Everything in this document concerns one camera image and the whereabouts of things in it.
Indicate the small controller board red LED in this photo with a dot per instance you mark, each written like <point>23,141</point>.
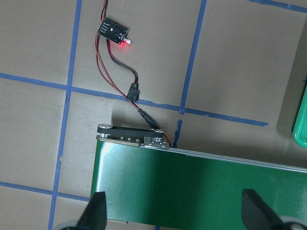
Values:
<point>114,31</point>

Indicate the green conveyor belt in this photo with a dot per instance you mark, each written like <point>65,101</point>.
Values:
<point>147,181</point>

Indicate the green plastic tray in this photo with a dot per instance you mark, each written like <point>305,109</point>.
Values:
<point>300,127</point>

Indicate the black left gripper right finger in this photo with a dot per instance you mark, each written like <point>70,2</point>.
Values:
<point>257,215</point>

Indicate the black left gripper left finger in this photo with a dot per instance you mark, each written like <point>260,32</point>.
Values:
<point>94,216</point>

